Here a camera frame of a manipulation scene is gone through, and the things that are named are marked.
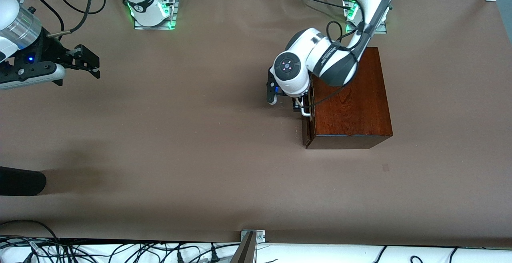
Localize wooden drawer with white handle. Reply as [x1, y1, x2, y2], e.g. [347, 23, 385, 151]
[300, 95, 317, 149]

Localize dark brown wooden cabinet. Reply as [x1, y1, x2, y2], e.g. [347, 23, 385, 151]
[305, 46, 393, 150]

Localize brown table cover mat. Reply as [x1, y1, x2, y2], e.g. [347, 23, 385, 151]
[0, 0, 512, 248]

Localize black cylinder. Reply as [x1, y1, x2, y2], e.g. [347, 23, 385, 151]
[0, 166, 47, 197]

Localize white panel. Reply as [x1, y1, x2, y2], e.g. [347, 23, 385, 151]
[0, 237, 512, 263]

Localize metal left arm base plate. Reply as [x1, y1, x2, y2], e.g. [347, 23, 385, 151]
[345, 21, 388, 34]

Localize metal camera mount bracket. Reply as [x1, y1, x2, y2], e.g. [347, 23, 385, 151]
[230, 229, 266, 263]

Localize black cable loop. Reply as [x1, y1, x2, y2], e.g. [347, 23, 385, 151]
[0, 220, 60, 251]

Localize tangled black cables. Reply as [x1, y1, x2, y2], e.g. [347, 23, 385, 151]
[0, 235, 240, 263]

